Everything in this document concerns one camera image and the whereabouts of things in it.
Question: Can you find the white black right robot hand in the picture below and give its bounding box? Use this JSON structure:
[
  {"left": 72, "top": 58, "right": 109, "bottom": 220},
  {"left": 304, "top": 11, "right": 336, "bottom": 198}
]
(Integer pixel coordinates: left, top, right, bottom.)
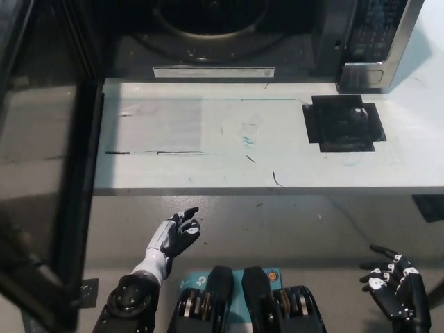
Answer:
[{"left": 359, "top": 244, "right": 430, "bottom": 321}]

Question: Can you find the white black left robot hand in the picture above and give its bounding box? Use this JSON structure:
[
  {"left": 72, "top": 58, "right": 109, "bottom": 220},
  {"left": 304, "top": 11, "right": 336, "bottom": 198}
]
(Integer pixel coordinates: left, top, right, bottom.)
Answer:
[{"left": 147, "top": 207, "right": 202, "bottom": 259}]

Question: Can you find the silver black glass microwave door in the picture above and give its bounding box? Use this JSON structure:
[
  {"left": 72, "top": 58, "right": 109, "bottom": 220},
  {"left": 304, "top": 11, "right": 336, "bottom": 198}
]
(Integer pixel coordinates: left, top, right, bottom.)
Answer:
[{"left": 0, "top": 0, "right": 105, "bottom": 325}]

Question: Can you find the glass microwave turntable plate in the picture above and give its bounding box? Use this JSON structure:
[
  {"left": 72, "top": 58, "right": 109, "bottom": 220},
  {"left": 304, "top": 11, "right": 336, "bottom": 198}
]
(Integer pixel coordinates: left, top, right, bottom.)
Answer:
[{"left": 137, "top": 0, "right": 315, "bottom": 64}]

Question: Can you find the silver Farberware microwave body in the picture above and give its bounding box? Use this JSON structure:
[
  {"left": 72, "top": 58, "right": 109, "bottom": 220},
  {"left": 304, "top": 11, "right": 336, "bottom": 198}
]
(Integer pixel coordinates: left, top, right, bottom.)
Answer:
[{"left": 64, "top": 0, "right": 426, "bottom": 95}]

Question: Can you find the black floor mat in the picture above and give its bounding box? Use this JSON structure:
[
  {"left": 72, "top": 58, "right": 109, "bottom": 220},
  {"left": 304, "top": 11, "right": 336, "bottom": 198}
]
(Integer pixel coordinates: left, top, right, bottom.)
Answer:
[{"left": 411, "top": 194, "right": 444, "bottom": 223}]

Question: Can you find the black floor marker square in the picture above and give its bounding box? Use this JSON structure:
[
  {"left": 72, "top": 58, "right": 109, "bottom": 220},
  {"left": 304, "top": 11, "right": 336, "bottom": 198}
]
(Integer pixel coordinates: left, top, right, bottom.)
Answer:
[{"left": 80, "top": 277, "right": 101, "bottom": 309}]

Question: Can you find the transparent tape sheet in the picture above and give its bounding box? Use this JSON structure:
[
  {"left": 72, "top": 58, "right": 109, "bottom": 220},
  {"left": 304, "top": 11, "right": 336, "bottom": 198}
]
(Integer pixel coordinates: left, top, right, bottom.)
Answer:
[{"left": 103, "top": 96, "right": 264, "bottom": 156}]

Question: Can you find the thin grey floor cable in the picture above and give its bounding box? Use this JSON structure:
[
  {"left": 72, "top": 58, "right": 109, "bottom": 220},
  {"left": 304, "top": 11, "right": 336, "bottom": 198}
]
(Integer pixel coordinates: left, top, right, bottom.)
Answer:
[{"left": 328, "top": 196, "right": 375, "bottom": 246}]

